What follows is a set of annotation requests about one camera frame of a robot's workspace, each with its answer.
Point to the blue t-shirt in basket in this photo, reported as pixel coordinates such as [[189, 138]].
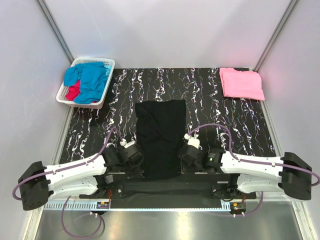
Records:
[[93, 78]]

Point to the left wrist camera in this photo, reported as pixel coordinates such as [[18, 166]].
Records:
[[124, 144]]

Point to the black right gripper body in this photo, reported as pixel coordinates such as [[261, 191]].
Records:
[[187, 168]]

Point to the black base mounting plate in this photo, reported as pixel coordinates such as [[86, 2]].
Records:
[[186, 191]]

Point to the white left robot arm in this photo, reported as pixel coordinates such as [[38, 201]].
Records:
[[88, 178]]

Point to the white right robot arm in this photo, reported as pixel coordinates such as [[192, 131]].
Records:
[[288, 174]]

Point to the aluminium frame rail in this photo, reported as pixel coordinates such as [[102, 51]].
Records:
[[103, 205]]

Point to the black t-shirt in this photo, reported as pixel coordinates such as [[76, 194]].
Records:
[[160, 129]]

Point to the red t-shirt in basket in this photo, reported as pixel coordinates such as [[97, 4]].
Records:
[[73, 91]]

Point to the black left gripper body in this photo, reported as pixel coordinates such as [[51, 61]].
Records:
[[133, 170]]

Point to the folded pink t-shirt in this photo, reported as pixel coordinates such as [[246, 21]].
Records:
[[241, 84]]

